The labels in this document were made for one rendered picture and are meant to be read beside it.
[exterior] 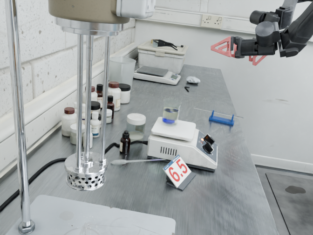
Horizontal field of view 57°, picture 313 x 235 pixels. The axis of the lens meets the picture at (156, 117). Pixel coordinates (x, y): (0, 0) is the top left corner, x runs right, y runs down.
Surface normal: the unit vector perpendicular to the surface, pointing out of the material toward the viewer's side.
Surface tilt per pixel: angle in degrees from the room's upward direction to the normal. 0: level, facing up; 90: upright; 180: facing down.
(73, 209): 0
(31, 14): 90
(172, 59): 93
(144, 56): 93
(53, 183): 0
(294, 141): 90
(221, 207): 0
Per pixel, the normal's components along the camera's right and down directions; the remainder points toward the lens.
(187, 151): -0.20, 0.35
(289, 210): 0.11, -0.92
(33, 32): 0.98, 0.15
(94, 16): 0.26, 0.39
